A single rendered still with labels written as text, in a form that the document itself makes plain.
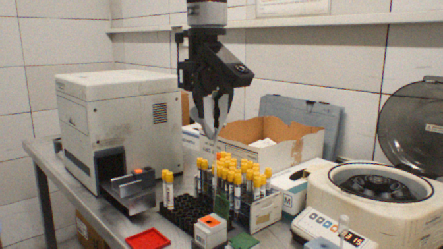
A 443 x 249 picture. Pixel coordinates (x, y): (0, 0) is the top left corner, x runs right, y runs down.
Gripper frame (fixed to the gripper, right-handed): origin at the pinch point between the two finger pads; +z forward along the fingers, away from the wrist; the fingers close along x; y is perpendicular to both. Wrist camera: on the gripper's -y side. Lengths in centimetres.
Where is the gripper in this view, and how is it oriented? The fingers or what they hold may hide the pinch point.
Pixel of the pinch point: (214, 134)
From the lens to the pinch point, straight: 66.2
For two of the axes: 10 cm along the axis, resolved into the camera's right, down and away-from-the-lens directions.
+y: -6.6, -1.9, 7.3
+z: 0.0, 9.7, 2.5
